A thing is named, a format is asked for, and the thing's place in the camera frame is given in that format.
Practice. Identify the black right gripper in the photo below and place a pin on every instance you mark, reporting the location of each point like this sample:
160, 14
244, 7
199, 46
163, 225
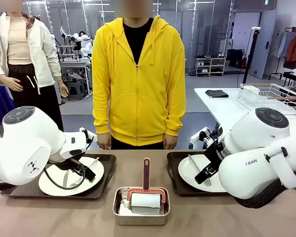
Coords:
213, 159

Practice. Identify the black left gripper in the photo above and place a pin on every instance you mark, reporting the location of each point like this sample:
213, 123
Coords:
76, 165

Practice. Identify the white round plate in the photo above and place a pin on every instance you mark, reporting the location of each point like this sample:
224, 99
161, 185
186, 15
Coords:
99, 168
187, 170

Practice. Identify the silver fork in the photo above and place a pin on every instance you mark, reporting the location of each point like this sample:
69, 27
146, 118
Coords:
193, 161
95, 161

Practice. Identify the dark brown serving tray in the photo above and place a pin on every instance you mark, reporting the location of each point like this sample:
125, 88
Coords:
173, 177
108, 168

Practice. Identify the silver table knife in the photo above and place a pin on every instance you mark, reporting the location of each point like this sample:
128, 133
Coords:
65, 179

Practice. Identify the pink lint roller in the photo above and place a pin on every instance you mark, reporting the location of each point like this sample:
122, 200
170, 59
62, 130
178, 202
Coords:
146, 172

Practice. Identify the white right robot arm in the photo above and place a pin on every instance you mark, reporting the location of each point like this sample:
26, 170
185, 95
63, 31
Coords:
249, 170

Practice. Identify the person's right forearm yellow sleeve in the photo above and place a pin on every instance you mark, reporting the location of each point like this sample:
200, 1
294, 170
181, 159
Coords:
101, 118

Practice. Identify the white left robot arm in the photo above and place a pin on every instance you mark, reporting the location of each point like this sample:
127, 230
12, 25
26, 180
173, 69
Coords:
27, 138

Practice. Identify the person's left forearm yellow sleeve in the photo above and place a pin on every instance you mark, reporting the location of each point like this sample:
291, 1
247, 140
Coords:
175, 118

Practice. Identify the person's right hand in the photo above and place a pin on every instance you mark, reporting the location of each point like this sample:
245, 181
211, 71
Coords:
104, 142

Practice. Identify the person's left hand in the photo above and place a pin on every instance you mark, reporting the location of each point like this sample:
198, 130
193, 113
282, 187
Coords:
169, 142

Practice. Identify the rectangular metal tin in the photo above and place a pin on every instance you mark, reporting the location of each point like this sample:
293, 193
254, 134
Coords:
138, 219

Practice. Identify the white side table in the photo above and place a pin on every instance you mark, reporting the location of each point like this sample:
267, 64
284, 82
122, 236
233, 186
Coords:
224, 108

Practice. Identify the grey plastic stool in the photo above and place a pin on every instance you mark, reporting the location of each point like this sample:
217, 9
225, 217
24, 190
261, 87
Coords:
76, 91

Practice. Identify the dark grey folded cloth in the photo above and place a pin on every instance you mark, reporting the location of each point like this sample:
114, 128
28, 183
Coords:
217, 93

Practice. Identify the person in yellow hoodie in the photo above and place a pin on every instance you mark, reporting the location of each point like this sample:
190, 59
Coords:
138, 98

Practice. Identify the clear cutlery holder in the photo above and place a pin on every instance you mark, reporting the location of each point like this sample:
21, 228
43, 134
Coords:
249, 90

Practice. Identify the white shoe rack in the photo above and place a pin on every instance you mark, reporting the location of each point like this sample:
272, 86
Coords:
209, 66

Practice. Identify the blue fabric drape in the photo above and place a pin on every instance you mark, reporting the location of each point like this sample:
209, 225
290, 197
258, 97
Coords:
0, 103

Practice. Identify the black bag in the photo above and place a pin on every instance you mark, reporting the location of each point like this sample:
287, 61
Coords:
235, 59

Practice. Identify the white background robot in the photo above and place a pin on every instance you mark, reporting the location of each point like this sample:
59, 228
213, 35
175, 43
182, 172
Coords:
85, 47

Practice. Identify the mannequin in white jacket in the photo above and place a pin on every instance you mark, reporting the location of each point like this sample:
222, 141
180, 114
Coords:
39, 49

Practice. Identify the black trolley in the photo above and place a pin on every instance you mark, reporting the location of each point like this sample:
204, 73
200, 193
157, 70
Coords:
291, 76

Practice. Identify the black tripod stand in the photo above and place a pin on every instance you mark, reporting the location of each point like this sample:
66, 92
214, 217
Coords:
251, 49

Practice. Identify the grey door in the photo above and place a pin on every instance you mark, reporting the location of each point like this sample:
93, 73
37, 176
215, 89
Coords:
264, 44

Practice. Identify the light blue hanging shirt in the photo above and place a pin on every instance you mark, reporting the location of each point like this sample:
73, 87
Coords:
282, 44

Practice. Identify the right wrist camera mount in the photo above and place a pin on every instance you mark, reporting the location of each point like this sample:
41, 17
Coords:
207, 139

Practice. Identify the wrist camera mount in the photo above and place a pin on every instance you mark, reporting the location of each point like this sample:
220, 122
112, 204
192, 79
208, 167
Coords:
207, 139
85, 132

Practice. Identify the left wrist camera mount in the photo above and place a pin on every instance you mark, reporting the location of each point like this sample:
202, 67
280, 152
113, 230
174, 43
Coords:
85, 132

